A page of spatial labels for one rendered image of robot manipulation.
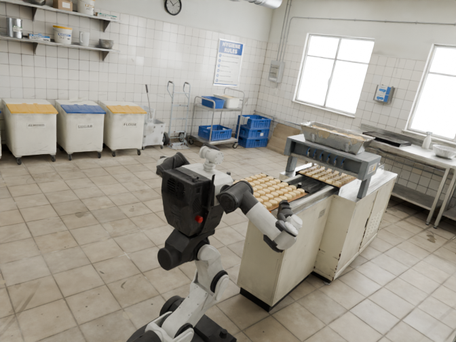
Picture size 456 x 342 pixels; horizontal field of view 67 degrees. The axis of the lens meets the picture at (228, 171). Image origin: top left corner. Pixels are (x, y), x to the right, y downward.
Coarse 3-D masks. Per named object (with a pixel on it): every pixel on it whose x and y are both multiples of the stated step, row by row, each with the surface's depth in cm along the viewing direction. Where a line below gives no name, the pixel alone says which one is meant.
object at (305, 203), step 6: (330, 186) 281; (318, 192) 263; (324, 192) 266; (330, 192) 278; (306, 198) 247; (312, 198) 250; (318, 198) 260; (294, 204) 234; (300, 204) 235; (306, 204) 244; (294, 210) 232; (300, 210) 239
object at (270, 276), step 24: (312, 192) 278; (312, 216) 259; (312, 240) 278; (240, 264) 267; (264, 264) 252; (288, 264) 253; (312, 264) 299; (240, 288) 275; (264, 288) 256; (288, 288) 271
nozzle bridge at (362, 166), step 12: (288, 144) 301; (300, 144) 304; (312, 144) 289; (288, 156) 315; (300, 156) 300; (312, 156) 298; (324, 156) 291; (348, 156) 270; (360, 156) 273; (372, 156) 280; (288, 168) 317; (336, 168) 281; (348, 168) 280; (360, 168) 265; (372, 168) 275; (360, 192) 279
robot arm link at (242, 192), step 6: (234, 186) 157; (240, 186) 157; (246, 186) 158; (234, 192) 152; (240, 192) 154; (246, 192) 156; (240, 198) 153; (246, 198) 154; (252, 198) 155; (240, 204) 154; (246, 204) 153; (252, 204) 153; (246, 210) 153
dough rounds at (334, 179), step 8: (312, 168) 312; (320, 168) 317; (328, 168) 325; (312, 176) 293; (320, 176) 296; (328, 176) 297; (336, 176) 300; (344, 176) 306; (352, 176) 307; (336, 184) 281; (344, 184) 290
